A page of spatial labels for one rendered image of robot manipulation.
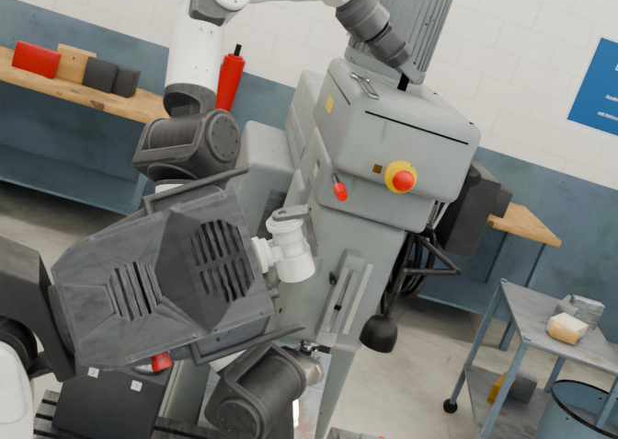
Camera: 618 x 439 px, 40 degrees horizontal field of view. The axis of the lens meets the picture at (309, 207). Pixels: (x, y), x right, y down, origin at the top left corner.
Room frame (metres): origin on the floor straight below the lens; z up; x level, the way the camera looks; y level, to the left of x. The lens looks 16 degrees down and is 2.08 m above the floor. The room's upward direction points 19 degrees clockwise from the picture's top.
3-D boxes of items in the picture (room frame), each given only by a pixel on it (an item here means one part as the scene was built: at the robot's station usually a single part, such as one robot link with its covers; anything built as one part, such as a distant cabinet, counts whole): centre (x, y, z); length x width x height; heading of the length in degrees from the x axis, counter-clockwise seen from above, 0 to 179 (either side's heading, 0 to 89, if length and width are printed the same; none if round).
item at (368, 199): (1.82, -0.10, 1.68); 0.34 x 0.24 x 0.10; 10
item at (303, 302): (1.78, -0.10, 1.47); 0.21 x 0.19 x 0.32; 100
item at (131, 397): (1.72, 0.29, 1.03); 0.22 x 0.12 x 0.20; 93
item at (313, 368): (1.68, -0.08, 1.23); 0.13 x 0.12 x 0.10; 75
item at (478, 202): (2.13, -0.38, 1.62); 0.20 x 0.09 x 0.21; 10
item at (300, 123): (2.27, -0.02, 1.66); 0.80 x 0.23 x 0.20; 10
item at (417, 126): (1.79, -0.10, 1.81); 0.47 x 0.26 x 0.16; 10
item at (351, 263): (1.66, -0.12, 1.45); 0.04 x 0.04 x 0.21; 10
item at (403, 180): (1.52, -0.15, 1.76); 0.04 x 0.03 x 0.04; 100
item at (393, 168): (1.55, -0.14, 1.76); 0.06 x 0.02 x 0.06; 100
